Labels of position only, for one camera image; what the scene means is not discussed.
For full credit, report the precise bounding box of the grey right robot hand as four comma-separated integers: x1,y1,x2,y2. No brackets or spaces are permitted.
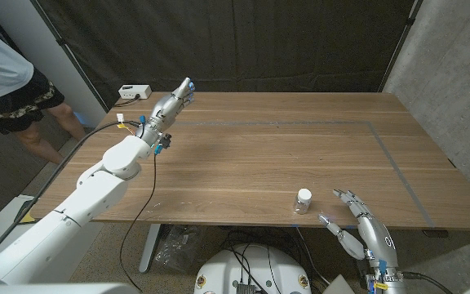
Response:
317,189,401,283

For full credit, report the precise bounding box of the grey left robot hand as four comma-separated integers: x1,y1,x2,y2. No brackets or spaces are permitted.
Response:
135,77,197,148

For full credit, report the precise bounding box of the clear medicine bottle white cap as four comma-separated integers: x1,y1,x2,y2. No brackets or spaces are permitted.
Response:
293,188,313,216

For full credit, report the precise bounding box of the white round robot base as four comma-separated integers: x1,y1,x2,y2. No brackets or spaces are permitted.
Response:
193,243,313,294

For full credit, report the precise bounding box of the white power strip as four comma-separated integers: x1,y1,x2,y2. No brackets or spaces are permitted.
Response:
117,84,153,100

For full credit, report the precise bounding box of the white flat panel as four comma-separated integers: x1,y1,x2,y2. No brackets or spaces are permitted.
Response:
321,274,357,294

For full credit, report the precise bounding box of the black backdrop stand pole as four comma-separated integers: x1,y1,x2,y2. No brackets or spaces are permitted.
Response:
29,0,110,114
377,0,423,93

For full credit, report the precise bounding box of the clear plastic bag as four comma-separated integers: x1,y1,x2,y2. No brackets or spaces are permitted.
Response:
154,224,206,274

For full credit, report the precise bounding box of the white table leg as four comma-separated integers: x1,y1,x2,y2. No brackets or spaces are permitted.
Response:
138,223,163,274

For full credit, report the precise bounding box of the white yellow floor device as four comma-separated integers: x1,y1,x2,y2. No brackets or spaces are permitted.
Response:
0,194,36,266

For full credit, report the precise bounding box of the black left wrist camera module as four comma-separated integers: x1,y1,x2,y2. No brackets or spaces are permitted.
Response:
153,132,173,156

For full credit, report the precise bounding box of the black power strip cable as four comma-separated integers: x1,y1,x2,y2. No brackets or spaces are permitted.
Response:
113,93,141,109

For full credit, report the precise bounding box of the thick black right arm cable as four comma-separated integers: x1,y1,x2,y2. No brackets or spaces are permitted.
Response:
401,270,455,294

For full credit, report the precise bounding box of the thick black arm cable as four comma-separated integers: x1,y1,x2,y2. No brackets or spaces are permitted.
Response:
0,119,143,269
401,270,455,294

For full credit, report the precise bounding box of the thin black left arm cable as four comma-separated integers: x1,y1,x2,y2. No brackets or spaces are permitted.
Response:
119,153,157,293

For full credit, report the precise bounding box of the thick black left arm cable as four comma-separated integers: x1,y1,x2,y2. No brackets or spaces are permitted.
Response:
0,119,143,269

